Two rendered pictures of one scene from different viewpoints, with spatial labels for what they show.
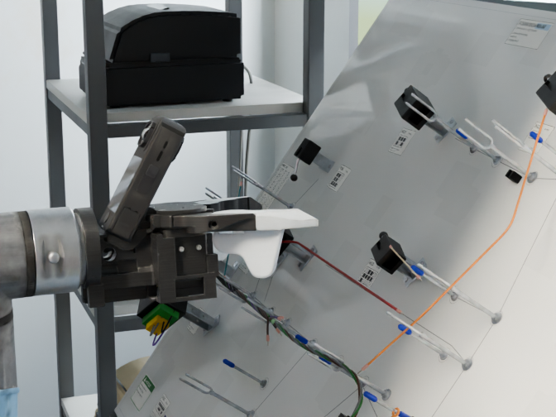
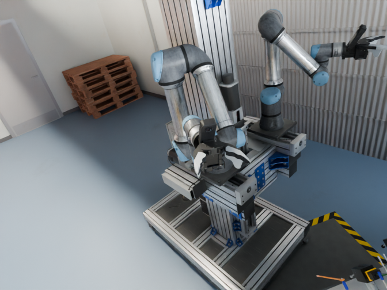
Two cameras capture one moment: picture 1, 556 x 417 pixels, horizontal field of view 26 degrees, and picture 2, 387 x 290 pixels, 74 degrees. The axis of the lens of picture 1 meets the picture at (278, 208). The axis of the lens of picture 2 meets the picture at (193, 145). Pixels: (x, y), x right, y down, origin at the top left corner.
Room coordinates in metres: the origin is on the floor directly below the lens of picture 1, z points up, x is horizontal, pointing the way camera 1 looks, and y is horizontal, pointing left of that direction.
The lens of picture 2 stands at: (1.13, -0.56, 2.00)
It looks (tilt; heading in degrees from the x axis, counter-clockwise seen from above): 31 degrees down; 101
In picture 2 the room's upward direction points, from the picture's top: 13 degrees counter-clockwise
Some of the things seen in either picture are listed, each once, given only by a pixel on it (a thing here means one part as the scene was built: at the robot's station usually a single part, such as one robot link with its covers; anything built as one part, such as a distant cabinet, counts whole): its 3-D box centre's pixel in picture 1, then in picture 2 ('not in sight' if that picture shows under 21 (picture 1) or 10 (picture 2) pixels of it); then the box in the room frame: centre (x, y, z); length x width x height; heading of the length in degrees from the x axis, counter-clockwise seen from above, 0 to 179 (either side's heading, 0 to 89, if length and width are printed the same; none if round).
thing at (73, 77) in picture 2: not in sight; (103, 84); (-1.73, 5.03, 0.50); 1.33 x 0.91 x 0.99; 46
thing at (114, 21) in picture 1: (159, 51); not in sight; (2.54, 0.25, 1.56); 0.30 x 0.23 x 0.19; 111
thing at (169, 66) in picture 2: not in sight; (179, 109); (0.89, 0.51, 1.54); 0.15 x 0.12 x 0.55; 21
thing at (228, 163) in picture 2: not in sight; (217, 157); (1.02, 0.56, 1.21); 0.15 x 0.15 x 0.10
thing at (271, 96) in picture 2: not in sight; (270, 100); (1.36, 0.93, 1.33); 0.13 x 0.12 x 0.14; 72
